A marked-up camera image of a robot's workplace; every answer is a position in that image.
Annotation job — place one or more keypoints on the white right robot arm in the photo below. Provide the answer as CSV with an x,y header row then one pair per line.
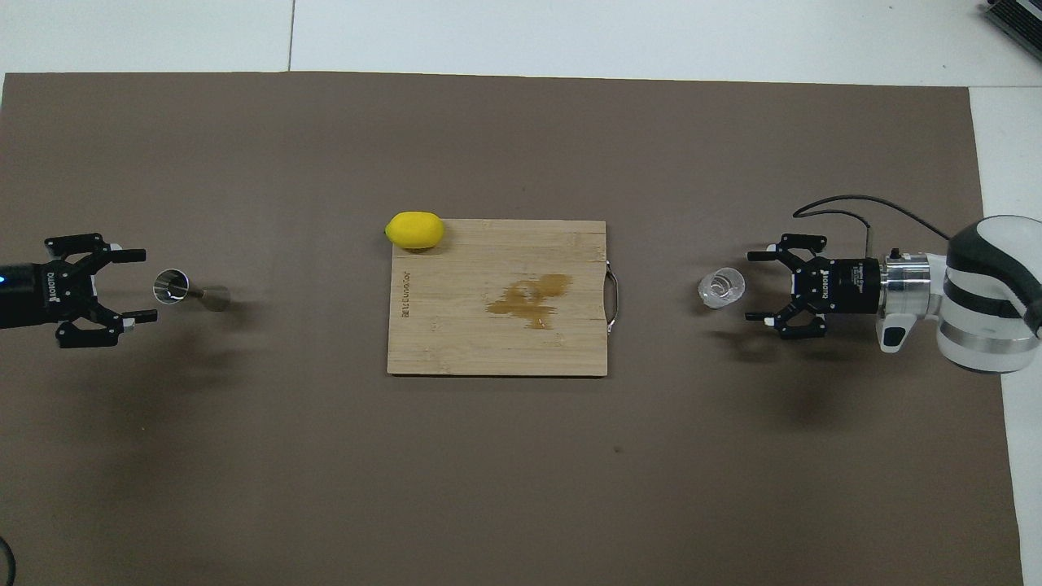
x,y
977,325

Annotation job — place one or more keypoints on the yellow lemon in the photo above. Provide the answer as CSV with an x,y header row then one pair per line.
x,y
415,230

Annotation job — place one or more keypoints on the grey ribbed device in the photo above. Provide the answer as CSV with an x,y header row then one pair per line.
x,y
1022,16

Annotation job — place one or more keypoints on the wooden cutting board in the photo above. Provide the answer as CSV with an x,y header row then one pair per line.
x,y
456,325

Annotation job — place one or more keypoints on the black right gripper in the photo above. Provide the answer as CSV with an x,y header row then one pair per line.
x,y
851,285

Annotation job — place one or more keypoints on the steel double jigger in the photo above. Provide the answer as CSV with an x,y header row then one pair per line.
x,y
171,286

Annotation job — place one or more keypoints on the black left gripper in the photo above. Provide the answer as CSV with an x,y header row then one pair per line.
x,y
32,293

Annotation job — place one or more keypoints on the brown table mat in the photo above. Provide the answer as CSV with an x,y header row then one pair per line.
x,y
244,448

